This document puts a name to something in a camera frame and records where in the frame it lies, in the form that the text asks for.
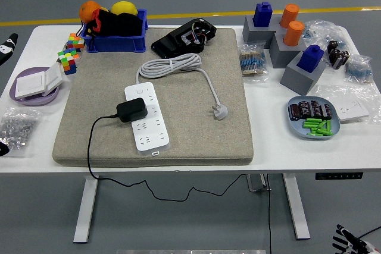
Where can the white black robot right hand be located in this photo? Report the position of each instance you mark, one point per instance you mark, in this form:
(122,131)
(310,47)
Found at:
(354,243)

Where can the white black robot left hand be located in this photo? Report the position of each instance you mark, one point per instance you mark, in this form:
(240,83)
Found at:
(7,48)

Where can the black power adapter plug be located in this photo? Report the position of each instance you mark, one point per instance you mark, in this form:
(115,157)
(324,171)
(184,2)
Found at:
(132,109)

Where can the white power strip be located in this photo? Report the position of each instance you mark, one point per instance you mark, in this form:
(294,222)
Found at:
(154,138)

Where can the purple plate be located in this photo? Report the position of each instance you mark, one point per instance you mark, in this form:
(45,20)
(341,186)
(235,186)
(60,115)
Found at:
(29,101)

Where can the large colourful puzzle cube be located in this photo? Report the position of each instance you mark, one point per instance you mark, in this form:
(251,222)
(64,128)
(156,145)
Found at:
(68,59)

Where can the small colourful puzzle cube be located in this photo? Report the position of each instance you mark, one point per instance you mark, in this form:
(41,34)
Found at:
(74,41)

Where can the white table leg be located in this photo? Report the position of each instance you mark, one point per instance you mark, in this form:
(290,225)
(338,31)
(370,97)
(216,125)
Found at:
(296,206)
(84,212)

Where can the black table control panel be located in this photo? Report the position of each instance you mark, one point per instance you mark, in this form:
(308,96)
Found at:
(339,175)

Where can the clear bag of metal nuts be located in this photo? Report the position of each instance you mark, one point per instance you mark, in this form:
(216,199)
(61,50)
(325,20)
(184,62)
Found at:
(18,132)

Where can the orange fruit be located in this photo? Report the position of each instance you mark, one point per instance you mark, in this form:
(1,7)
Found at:
(87,10)

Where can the blue plastic bin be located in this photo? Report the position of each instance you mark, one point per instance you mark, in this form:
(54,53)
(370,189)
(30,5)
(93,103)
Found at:
(119,44)

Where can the black pouch with red trim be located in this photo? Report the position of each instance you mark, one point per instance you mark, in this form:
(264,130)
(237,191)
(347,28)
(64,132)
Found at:
(119,25)

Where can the green cylindrical component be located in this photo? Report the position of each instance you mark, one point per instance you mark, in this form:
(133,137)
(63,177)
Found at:
(322,125)
(315,134)
(314,120)
(310,125)
(324,132)
(329,126)

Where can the yellow citrus fruit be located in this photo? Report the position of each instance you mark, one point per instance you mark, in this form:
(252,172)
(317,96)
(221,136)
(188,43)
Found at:
(123,7)

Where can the light blue plate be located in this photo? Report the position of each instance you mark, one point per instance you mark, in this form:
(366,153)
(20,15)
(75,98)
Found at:
(297,130)

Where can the black capacitor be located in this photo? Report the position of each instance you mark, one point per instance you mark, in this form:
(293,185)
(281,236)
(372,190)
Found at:
(294,111)
(304,108)
(327,111)
(316,108)

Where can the large clear plastic bag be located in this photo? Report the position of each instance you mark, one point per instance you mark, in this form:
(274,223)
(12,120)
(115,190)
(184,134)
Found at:
(327,93)

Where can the grey block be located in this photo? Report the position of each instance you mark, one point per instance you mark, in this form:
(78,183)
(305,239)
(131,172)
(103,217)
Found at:
(297,83)
(253,35)
(281,56)

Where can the clear bag of blue resistors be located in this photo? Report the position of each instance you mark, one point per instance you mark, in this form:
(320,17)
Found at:
(358,71)

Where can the bag of black capacitors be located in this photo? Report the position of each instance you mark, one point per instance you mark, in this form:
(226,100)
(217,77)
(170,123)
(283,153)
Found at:
(337,56)

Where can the blue peg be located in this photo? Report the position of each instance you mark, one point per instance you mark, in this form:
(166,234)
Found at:
(262,14)
(309,59)

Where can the grey-brown fabric mat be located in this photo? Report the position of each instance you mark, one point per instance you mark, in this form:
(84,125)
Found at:
(193,135)

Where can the clear bag of striped resistors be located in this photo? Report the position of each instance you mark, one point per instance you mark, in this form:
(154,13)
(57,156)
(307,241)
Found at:
(253,63)

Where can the crumpled clear plastic bag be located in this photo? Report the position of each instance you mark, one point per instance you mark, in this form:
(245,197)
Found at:
(321,32)

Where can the orange cylinder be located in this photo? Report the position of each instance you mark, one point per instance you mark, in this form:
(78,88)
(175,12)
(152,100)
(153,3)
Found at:
(289,14)
(293,34)

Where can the white wall switch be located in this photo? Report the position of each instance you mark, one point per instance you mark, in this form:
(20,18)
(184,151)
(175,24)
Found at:
(29,84)
(53,77)

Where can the metal bracket under table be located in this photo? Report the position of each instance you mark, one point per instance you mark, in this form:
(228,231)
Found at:
(256,182)

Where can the white wall socket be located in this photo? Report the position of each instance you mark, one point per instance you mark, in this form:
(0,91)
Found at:
(351,110)

